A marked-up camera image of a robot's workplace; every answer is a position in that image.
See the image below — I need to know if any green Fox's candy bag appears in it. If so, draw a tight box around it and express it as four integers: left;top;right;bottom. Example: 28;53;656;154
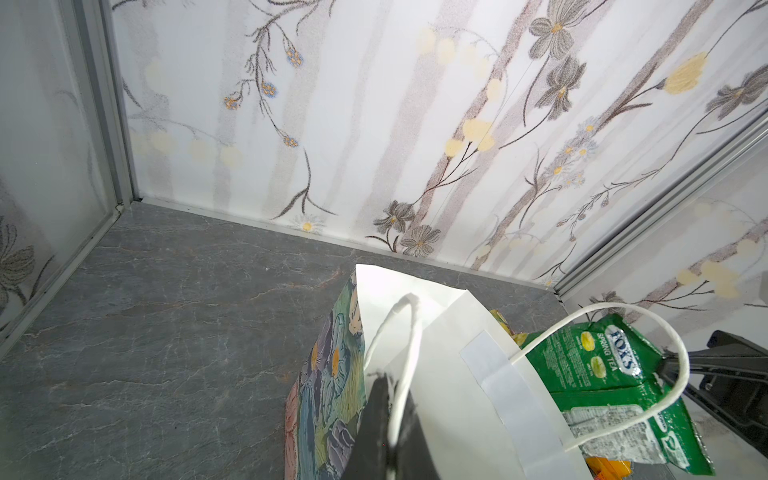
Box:
514;313;715;476

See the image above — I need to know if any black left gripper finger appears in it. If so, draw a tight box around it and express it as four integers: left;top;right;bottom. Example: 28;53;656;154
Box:
341;375;440;480

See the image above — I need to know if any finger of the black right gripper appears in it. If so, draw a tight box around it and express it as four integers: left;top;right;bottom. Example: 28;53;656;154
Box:
684;330;767;455

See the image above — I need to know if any yellow-green Fox's candy bag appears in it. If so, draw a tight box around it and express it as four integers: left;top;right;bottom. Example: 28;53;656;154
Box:
490;309;529;348

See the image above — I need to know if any floral white paper bag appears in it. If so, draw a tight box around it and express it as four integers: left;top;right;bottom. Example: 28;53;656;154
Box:
284;263;692;480

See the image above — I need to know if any orange corn chips bag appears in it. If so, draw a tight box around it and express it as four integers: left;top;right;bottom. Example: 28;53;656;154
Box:
585;457;632;480

